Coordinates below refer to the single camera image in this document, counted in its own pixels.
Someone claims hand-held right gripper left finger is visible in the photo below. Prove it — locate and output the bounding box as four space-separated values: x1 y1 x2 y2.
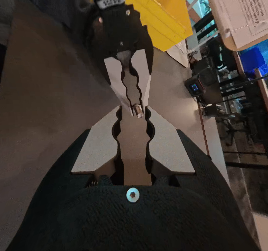
71 106 124 180

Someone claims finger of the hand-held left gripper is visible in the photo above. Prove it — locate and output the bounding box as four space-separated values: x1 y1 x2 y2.
104 57 135 116
129 49 152 113

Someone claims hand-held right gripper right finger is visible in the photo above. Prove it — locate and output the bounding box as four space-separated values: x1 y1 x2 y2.
145 106 195 180

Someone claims white stand base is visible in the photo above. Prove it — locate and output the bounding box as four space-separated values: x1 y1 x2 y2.
166 39 190 68

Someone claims yellow plastic bin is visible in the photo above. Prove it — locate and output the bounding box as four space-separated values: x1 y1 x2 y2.
125 0 193 52

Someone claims black device with display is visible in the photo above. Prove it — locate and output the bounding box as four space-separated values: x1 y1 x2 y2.
184 73 207 97

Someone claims black chair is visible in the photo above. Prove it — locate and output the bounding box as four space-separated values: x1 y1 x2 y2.
192 11 218 43

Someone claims blue box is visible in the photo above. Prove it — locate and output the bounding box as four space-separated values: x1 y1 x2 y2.
239 47 268 78

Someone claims white printed board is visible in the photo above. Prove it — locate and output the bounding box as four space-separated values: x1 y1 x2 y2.
201 0 268 51

